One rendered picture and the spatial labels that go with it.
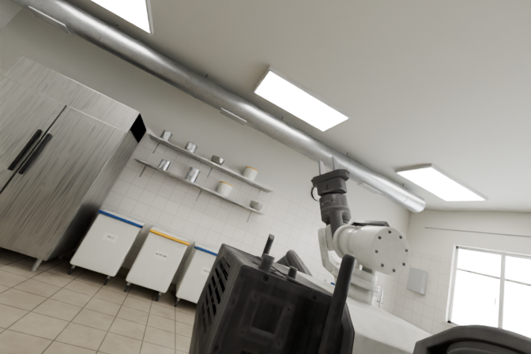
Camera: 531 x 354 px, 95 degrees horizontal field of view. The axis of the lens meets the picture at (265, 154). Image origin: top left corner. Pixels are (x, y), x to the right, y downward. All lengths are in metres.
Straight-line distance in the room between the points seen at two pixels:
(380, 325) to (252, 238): 4.18
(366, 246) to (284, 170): 4.35
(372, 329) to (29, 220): 3.50
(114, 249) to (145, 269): 0.44
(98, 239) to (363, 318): 3.51
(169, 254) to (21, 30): 4.00
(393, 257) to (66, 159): 3.44
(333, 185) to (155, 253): 3.08
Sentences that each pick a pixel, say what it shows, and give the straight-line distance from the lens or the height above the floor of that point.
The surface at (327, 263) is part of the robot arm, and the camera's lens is 0.76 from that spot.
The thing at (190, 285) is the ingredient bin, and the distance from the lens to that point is 3.74.
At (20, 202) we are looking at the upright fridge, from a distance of 3.66.
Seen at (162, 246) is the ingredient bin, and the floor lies 0.62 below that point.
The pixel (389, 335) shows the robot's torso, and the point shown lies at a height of 1.10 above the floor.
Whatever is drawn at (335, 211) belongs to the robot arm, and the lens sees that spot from 0.72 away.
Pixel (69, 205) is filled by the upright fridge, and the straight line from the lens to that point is 3.50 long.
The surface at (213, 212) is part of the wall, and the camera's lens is 4.29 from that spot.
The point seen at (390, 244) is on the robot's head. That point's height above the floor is 1.20.
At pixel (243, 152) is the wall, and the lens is 4.50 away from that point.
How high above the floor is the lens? 1.14
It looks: 18 degrees up
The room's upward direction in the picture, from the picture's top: 22 degrees clockwise
